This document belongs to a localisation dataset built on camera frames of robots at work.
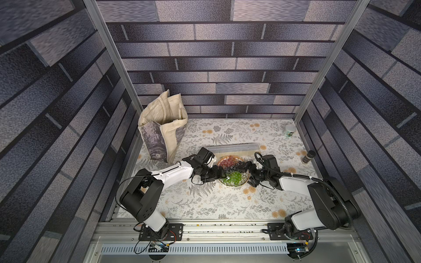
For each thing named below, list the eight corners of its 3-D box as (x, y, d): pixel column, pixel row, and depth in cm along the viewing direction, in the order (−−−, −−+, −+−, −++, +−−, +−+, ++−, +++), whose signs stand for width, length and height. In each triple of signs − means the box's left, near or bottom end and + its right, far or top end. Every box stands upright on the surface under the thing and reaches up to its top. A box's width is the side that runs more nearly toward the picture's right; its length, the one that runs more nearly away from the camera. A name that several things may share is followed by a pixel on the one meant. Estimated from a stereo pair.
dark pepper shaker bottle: (303, 163, 98) (309, 156, 91) (300, 158, 101) (307, 150, 94) (310, 163, 98) (317, 156, 91) (307, 158, 101) (314, 150, 94)
